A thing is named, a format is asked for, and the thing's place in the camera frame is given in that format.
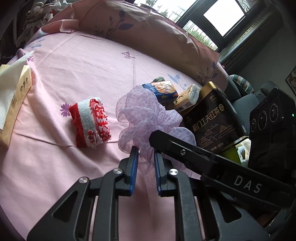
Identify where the red white knitted cloth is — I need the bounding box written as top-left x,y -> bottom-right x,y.
69,97 -> 111,148

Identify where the black framed window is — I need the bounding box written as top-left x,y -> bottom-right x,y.
133,0 -> 282,52

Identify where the black tea tin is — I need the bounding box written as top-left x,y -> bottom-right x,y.
183,81 -> 247,154

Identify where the blue tissue packet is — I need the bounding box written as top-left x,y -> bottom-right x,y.
142,81 -> 178,104

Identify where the striped cushion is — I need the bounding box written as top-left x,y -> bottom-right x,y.
230,74 -> 254,94

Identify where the large yellow tissue box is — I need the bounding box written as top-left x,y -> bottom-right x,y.
1,51 -> 33,148

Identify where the green storage box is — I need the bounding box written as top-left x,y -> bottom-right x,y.
224,147 -> 241,165

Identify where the green crumpled cloth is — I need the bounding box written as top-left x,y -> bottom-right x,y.
153,76 -> 165,82

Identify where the lilac mesh scrunchie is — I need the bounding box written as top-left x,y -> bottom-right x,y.
115,85 -> 196,180

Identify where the dark grey sofa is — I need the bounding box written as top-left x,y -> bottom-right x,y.
224,75 -> 276,136

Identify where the yellow tissue packet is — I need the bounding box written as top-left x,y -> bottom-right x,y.
174,84 -> 200,112

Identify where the pink floral bedsheet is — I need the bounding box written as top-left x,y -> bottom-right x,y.
1,32 -> 194,237

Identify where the pink floral pillow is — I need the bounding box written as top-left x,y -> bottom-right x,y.
37,1 -> 229,90

